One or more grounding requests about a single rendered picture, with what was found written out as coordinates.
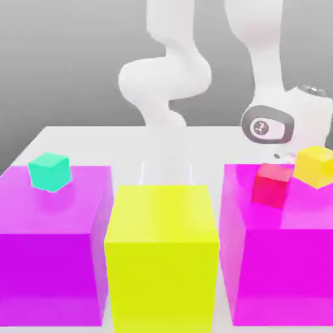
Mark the small yellow cube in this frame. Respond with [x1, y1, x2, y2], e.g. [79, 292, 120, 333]
[293, 145, 333, 190]

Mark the small teal cube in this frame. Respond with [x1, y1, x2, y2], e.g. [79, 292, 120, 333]
[27, 152, 73, 193]

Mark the large purple box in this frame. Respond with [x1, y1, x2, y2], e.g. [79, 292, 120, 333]
[0, 165, 114, 328]

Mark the large magenta box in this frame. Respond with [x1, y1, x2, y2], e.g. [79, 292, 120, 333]
[219, 163, 333, 328]

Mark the small red cube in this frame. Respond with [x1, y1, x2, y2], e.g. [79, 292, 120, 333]
[251, 163, 293, 209]

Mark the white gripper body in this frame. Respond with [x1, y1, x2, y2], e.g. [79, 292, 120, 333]
[263, 146, 299, 166]

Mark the large yellow box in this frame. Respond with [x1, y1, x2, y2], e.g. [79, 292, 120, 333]
[103, 184, 220, 333]

